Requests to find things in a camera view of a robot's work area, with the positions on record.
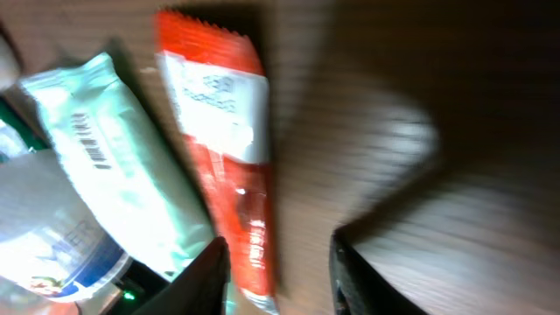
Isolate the red stick sachet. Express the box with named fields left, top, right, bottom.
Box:
left=156, top=9, right=279, bottom=314

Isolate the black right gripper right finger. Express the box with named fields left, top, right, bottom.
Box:
left=329, top=229, right=427, bottom=315

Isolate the white plastic cup container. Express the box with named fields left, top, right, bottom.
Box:
left=1, top=150, right=131, bottom=303

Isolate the teal wet wipes pack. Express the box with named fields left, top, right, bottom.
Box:
left=20, top=52, right=214, bottom=282

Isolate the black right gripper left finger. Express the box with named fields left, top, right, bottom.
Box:
left=133, top=236, right=230, bottom=315

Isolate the green cap bottle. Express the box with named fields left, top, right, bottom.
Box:
left=0, top=36, right=21, bottom=91

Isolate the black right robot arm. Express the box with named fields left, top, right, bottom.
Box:
left=105, top=230, right=425, bottom=315

